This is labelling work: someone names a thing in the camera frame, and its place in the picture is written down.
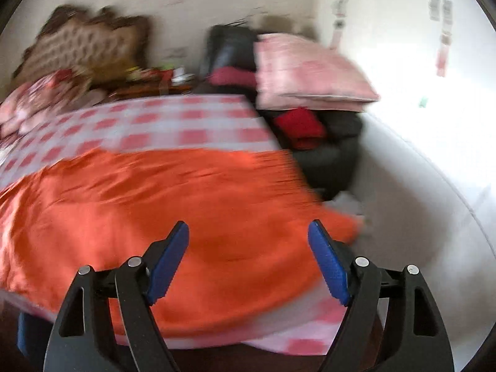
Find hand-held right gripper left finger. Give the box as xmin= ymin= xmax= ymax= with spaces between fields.
xmin=42 ymin=220 xmax=190 ymax=372

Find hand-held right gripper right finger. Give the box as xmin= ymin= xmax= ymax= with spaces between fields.
xmin=308 ymin=219 xmax=455 ymax=372

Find orange pants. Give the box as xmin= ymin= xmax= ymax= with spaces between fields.
xmin=0 ymin=148 xmax=362 ymax=339

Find black armchair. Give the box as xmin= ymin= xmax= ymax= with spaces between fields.
xmin=198 ymin=24 xmax=365 ymax=199

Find pink white checkered bed sheet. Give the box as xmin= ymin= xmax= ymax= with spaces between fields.
xmin=0 ymin=95 xmax=351 ymax=357

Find red cloth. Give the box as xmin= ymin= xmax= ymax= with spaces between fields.
xmin=273 ymin=108 xmax=327 ymax=150

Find blue plastic object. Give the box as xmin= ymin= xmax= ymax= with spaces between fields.
xmin=17 ymin=312 xmax=53 ymax=358

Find wooden nightstand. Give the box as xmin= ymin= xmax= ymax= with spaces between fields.
xmin=108 ymin=66 xmax=194 ymax=102

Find magenta cloth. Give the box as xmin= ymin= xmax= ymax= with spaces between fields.
xmin=208 ymin=67 xmax=258 ymax=88

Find pink floral pillow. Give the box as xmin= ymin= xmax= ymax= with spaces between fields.
xmin=0 ymin=70 xmax=110 ymax=140

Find brown tufted headboard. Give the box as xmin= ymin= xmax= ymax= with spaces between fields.
xmin=11 ymin=5 xmax=153 ymax=86

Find hanging wall paper strip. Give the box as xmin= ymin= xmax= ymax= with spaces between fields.
xmin=427 ymin=0 xmax=455 ymax=78
xmin=331 ymin=0 xmax=349 ymax=50

